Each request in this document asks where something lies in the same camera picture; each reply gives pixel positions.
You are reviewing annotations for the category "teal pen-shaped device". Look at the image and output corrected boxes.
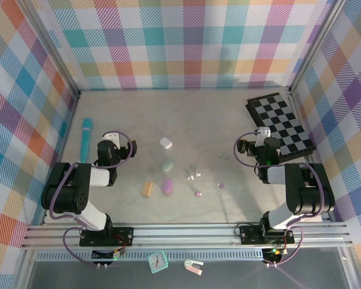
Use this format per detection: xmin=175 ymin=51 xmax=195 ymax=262
xmin=79 ymin=117 xmax=93 ymax=164

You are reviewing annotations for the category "black grey chessboard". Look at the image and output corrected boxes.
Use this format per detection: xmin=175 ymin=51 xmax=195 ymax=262
xmin=245 ymin=92 xmax=316 ymax=163

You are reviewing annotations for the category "ridged wooden block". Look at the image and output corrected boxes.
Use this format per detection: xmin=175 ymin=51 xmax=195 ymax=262
xmin=141 ymin=181 xmax=155 ymax=199

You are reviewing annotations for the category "left black controller board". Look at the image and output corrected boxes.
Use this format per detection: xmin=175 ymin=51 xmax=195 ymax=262
xmin=91 ymin=247 xmax=128 ymax=269

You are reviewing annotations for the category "black controller board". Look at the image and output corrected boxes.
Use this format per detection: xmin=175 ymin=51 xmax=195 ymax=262
xmin=262 ymin=246 xmax=286 ymax=267
xmin=91 ymin=247 xmax=128 ymax=269

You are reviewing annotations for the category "right black controller board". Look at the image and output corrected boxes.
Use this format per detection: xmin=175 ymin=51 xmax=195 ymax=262
xmin=262 ymin=246 xmax=286 ymax=267

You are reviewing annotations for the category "teal alarm clock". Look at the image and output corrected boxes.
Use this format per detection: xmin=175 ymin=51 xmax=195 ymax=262
xmin=147 ymin=250 xmax=169 ymax=274

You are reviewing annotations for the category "perforated metal strip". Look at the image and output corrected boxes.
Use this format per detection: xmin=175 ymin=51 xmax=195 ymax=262
xmin=35 ymin=251 xmax=265 ymax=261

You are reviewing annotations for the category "pink white small tool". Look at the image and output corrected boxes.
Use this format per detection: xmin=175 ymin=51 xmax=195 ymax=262
xmin=184 ymin=259 xmax=205 ymax=276

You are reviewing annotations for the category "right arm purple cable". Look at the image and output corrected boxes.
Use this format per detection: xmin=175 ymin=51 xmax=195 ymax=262
xmin=233 ymin=131 xmax=324 ymax=266

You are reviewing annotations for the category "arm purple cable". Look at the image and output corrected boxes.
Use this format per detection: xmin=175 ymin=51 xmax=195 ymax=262
xmin=233 ymin=131 xmax=324 ymax=266
xmin=49 ymin=129 xmax=138 ymax=267

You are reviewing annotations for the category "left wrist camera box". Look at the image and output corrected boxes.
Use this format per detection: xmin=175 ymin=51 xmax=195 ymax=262
xmin=103 ymin=132 xmax=122 ymax=150

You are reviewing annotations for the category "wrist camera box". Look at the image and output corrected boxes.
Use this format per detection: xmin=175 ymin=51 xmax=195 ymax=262
xmin=255 ymin=127 xmax=271 ymax=142
xmin=103 ymin=132 xmax=122 ymax=150

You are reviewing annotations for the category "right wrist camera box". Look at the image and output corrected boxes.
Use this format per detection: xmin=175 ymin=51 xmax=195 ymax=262
xmin=255 ymin=127 xmax=271 ymax=142

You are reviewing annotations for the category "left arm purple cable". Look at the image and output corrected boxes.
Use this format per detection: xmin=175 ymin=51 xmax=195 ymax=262
xmin=49 ymin=129 xmax=138 ymax=267

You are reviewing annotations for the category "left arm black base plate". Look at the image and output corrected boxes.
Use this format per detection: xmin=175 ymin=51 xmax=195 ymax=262
xmin=79 ymin=227 xmax=134 ymax=247

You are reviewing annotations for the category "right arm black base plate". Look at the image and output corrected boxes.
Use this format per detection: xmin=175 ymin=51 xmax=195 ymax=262
xmin=239 ymin=224 xmax=295 ymax=245

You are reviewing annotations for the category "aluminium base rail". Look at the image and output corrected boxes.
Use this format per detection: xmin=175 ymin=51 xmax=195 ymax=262
xmin=20 ymin=222 xmax=353 ymax=249

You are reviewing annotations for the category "aluminium frame post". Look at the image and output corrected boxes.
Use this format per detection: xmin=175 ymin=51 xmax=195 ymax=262
xmin=20 ymin=0 xmax=81 ymax=100
xmin=287 ymin=0 xmax=348 ymax=97

